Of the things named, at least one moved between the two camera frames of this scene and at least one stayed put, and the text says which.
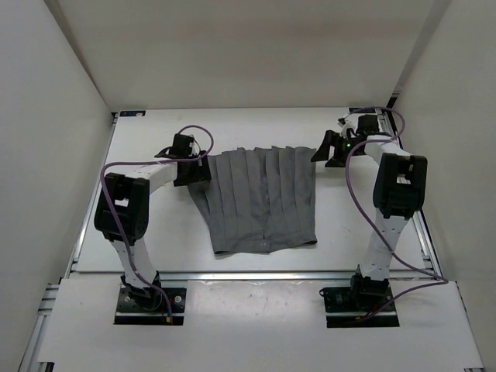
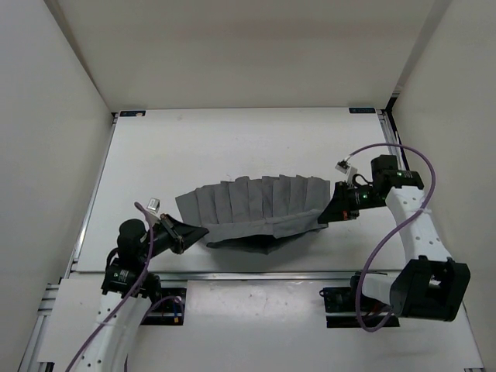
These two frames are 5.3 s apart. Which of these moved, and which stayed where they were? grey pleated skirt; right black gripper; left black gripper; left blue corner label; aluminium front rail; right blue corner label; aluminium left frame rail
Moved: left black gripper; grey pleated skirt; right black gripper
Stayed: left blue corner label; aluminium left frame rail; aluminium front rail; right blue corner label
